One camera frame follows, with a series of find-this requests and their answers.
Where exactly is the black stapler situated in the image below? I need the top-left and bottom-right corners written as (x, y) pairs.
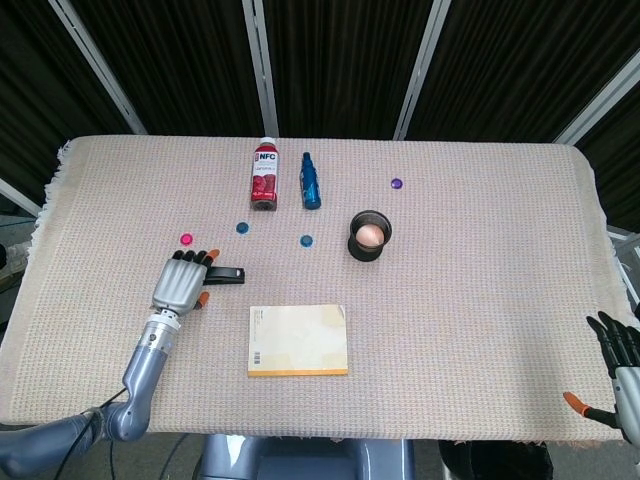
top-left (203, 267), bottom-right (247, 286)

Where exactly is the beige egg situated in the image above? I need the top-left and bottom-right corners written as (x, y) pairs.
top-left (355, 224), bottom-right (386, 249)

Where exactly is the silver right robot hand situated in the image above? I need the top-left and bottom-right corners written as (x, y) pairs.
top-left (563, 310), bottom-right (640, 444)

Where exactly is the cream book with yellow edge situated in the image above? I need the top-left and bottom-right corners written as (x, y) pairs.
top-left (247, 303), bottom-right (350, 378)

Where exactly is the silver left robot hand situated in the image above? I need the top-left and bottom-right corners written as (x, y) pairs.
top-left (151, 248), bottom-right (221, 317)

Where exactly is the blue spray bottle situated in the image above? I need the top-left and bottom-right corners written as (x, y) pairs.
top-left (299, 151), bottom-right (322, 210)

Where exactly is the red NFC juice bottle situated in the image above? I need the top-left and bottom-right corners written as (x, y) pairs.
top-left (249, 136), bottom-right (285, 212)

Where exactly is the dark pleated partition curtain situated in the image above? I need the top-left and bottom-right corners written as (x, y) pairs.
top-left (0, 0), bottom-right (640, 231)

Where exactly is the grey-blue robot torso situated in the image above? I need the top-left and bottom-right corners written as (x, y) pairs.
top-left (192, 433), bottom-right (416, 480)

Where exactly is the beige woven tablecloth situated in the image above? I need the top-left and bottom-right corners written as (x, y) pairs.
top-left (0, 134), bottom-right (640, 444)

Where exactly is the black mesh pen cup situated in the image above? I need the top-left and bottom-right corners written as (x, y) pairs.
top-left (347, 209), bottom-right (393, 263)

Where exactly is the white partition post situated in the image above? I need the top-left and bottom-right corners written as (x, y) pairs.
top-left (553, 47), bottom-right (640, 145)
top-left (241, 0), bottom-right (280, 139)
top-left (0, 175), bottom-right (41, 211)
top-left (48, 0), bottom-right (149, 135)
top-left (393, 0), bottom-right (453, 140)

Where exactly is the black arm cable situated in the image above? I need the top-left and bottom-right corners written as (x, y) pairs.
top-left (49, 387), bottom-right (129, 480)

